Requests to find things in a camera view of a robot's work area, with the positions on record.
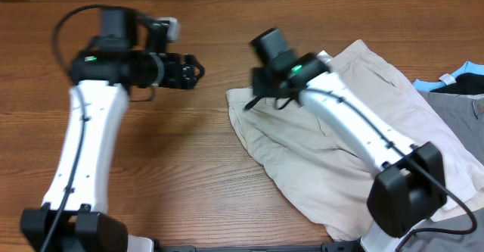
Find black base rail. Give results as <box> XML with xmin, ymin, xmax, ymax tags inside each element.
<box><xmin>154</xmin><ymin>241</ymin><xmax>365</xmax><ymax>252</ymax></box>

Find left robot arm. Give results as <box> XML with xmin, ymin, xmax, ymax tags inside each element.
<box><xmin>20</xmin><ymin>5</ymin><xmax>205</xmax><ymax>251</ymax></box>

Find blue and black garment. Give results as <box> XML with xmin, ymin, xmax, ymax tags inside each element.
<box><xmin>413</xmin><ymin>61</ymin><xmax>483</xmax><ymax>95</ymax></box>

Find grey shorts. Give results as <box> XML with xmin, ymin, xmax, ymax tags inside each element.
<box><xmin>402</xmin><ymin>92</ymin><xmax>483</xmax><ymax>252</ymax></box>

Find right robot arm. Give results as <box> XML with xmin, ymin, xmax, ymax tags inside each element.
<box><xmin>250</xmin><ymin>28</ymin><xmax>447</xmax><ymax>251</ymax></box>

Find beige shorts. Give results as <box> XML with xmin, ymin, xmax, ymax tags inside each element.
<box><xmin>227</xmin><ymin>40</ymin><xmax>483</xmax><ymax>241</ymax></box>

